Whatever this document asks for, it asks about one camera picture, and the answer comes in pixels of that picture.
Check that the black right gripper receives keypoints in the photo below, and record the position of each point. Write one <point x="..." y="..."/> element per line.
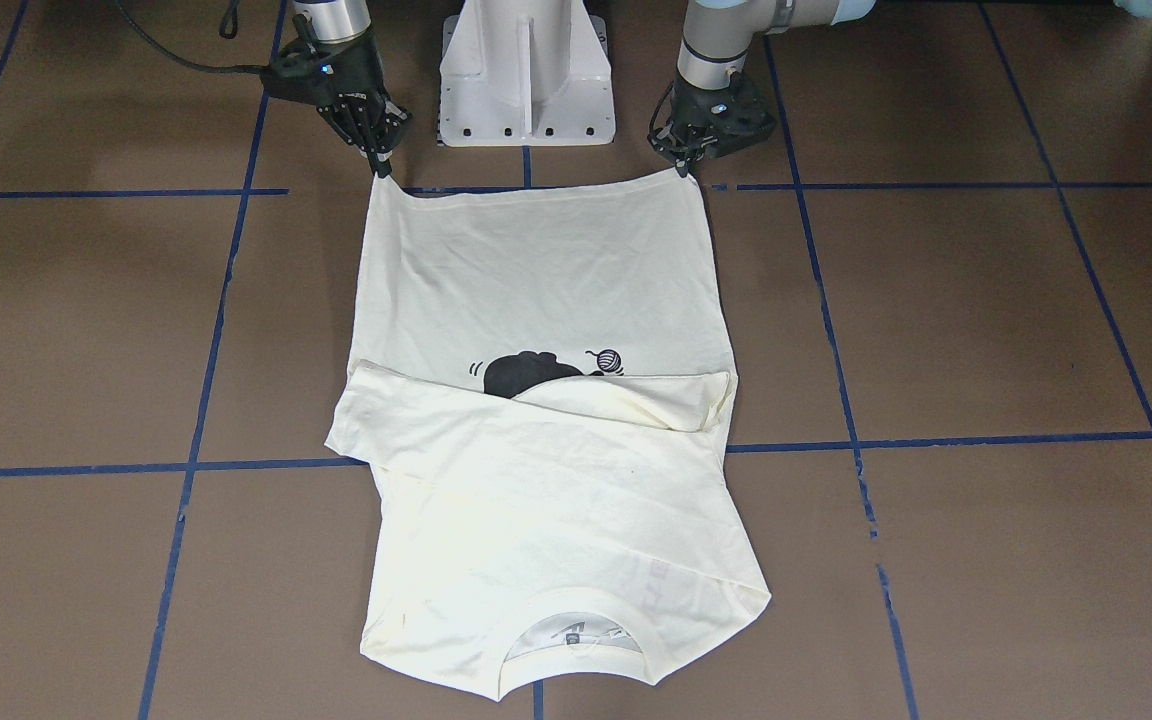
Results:
<point x="357" y="70"/>

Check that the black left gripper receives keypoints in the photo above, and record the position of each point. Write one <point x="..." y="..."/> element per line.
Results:
<point x="684" y="137"/>

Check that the cream long-sleeve cat shirt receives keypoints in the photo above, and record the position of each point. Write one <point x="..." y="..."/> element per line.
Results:
<point x="542" y="384"/>

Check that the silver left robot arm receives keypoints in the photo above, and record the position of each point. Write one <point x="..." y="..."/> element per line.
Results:
<point x="717" y="35"/>

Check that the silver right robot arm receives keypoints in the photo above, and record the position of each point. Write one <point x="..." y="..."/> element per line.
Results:
<point x="330" y="21"/>

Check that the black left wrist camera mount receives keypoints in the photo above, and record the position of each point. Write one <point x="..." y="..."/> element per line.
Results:
<point x="747" y="119"/>

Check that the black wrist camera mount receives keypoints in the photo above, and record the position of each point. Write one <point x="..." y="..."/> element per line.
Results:
<point x="286" y="75"/>
<point x="747" y="119"/>

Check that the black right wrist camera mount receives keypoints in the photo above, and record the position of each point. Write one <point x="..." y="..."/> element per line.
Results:
<point x="286" y="75"/>

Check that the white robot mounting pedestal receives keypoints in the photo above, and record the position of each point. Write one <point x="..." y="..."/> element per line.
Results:
<point x="525" y="73"/>

